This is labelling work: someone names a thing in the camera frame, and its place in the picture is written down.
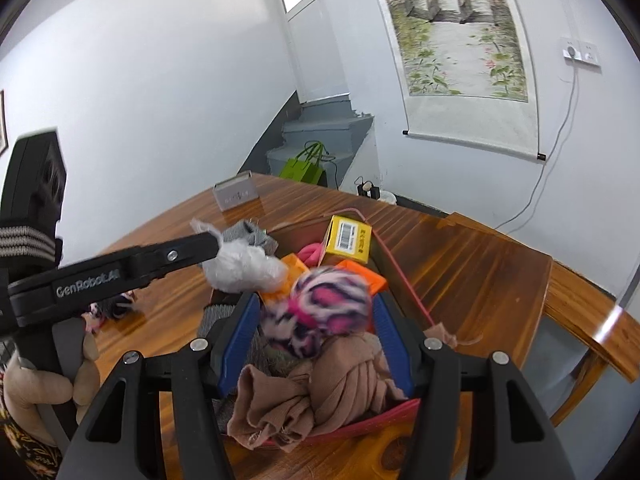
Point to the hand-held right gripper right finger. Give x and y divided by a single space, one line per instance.
392 345

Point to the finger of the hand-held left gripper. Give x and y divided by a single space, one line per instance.
190 250

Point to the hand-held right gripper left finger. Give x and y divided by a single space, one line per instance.
240 340

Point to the grey sock with black cuff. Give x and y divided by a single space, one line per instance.
220 322

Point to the white plastic bag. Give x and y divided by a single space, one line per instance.
245 265

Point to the tan sock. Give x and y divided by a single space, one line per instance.
340 385

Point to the bright orange rubber cube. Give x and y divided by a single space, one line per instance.
365 275

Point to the pink leopard sock ball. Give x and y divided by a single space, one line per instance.
325 305

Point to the red tin box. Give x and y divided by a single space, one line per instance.
360 422

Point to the yellow-orange rubber cube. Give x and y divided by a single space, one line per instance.
295 267

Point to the pink foam knot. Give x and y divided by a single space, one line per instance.
311 255

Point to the yellow-green carton box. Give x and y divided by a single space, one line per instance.
345 237

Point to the person's left forearm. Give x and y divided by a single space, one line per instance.
25 455

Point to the wooden desktop table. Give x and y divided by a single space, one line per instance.
475 270

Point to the person's left hand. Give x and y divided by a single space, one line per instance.
40 385

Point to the small grey sock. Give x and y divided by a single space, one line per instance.
250 235

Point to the small grey tin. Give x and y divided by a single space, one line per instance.
237 195

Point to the black and leopard sock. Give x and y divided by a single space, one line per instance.
112 310

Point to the green paper bag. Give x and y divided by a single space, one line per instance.
300 172

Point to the white power strip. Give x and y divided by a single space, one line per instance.
382 195

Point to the grey staircase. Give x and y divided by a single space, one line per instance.
320 130

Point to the wooden bench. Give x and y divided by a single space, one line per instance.
575 305

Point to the framed wall picture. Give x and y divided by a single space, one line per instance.
3 125

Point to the wall scroll painting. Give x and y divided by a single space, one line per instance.
450 60

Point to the white wall outlet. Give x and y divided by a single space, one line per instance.
587 52

